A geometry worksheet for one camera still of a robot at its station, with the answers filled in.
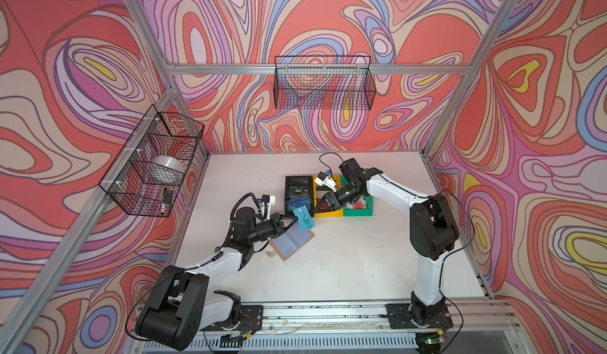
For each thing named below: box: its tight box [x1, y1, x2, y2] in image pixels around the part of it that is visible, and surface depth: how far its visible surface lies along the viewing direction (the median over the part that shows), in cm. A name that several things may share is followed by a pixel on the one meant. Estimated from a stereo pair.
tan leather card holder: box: [269, 222, 316, 261], surface depth 90 cm
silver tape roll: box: [152, 154, 186, 174], surface depth 75 cm
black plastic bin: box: [284, 175, 315, 218], surface depth 104 cm
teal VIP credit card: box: [292, 204, 317, 234], surface depth 84 cm
